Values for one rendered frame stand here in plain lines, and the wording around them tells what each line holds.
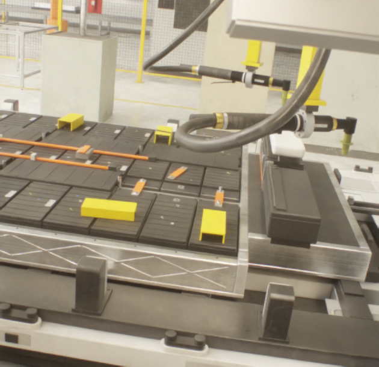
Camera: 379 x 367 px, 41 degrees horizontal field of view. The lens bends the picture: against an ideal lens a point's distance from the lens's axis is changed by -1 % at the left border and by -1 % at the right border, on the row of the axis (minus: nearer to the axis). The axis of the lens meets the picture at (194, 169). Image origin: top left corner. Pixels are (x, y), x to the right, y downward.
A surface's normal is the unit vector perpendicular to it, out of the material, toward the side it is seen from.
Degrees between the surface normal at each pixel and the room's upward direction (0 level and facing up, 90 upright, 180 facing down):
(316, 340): 0
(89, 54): 90
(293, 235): 90
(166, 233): 0
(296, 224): 90
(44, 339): 90
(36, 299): 0
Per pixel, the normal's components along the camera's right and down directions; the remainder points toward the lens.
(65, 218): 0.11, -0.94
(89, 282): -0.10, 0.32
